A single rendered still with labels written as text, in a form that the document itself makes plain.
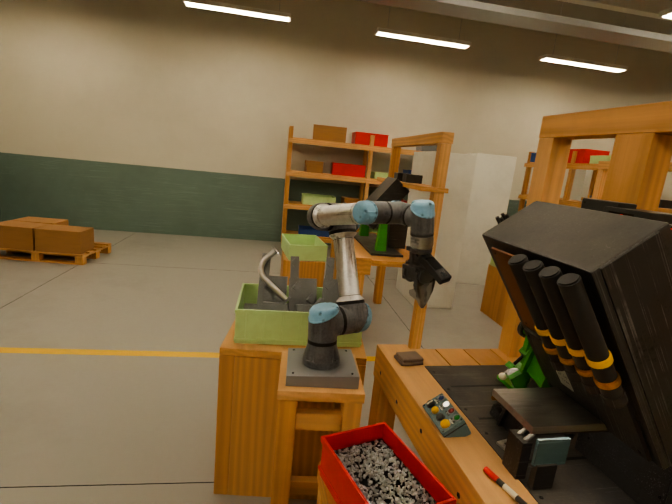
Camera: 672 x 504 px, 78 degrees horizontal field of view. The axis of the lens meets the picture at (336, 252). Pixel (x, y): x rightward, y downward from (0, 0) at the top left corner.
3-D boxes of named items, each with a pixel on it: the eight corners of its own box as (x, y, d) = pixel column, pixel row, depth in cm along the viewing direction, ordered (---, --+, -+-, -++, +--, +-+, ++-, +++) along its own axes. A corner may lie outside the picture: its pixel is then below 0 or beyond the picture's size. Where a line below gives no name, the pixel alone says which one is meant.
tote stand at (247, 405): (213, 493, 206) (219, 347, 189) (234, 427, 256) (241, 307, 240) (349, 501, 209) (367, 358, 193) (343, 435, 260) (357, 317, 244)
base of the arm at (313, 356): (303, 370, 156) (304, 345, 155) (300, 354, 171) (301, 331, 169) (342, 370, 158) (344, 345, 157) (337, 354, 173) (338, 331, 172)
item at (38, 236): (-14, 258, 538) (-17, 224, 529) (28, 245, 618) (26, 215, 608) (82, 265, 548) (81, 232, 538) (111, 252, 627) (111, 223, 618)
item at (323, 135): (434, 258, 814) (453, 139, 766) (280, 248, 765) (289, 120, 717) (425, 252, 866) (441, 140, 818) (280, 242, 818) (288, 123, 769)
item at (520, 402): (530, 439, 94) (533, 427, 93) (490, 398, 109) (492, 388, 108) (667, 431, 102) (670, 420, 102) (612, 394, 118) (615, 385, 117)
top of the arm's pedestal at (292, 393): (276, 400, 149) (277, 390, 148) (281, 358, 180) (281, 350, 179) (364, 404, 152) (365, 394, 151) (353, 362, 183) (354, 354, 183)
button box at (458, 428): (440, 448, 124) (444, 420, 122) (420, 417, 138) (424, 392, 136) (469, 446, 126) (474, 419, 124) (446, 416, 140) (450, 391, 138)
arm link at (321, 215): (294, 202, 169) (365, 192, 128) (318, 203, 175) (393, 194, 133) (294, 231, 170) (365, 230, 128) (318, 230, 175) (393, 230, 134)
